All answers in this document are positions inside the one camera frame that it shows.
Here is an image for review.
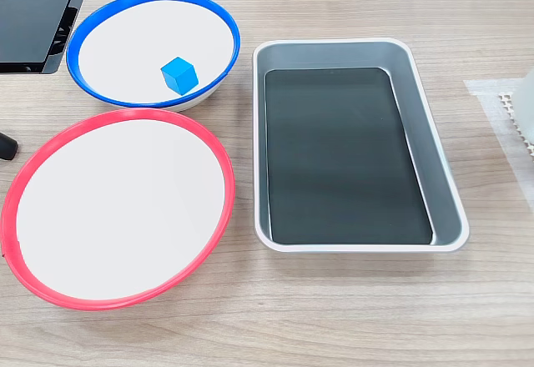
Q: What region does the blue cube block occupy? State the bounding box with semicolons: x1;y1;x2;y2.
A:
160;56;199;95

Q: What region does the black tray liner mat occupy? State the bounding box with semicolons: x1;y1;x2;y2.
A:
264;67;435;246

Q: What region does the red-rimmed round dish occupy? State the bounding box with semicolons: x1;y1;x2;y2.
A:
0;107;236;312

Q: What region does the silver metal tray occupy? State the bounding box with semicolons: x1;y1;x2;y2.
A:
252;38;471;254

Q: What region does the blue-rimmed round dish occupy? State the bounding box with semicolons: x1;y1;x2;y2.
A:
65;0;242;113

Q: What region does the beige mesh mat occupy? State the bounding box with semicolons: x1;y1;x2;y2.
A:
498;90;534;158

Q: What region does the black cylindrical foot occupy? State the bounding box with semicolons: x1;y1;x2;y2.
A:
0;131;19;162

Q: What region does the black flat stand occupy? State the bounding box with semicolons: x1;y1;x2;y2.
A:
0;0;96;75

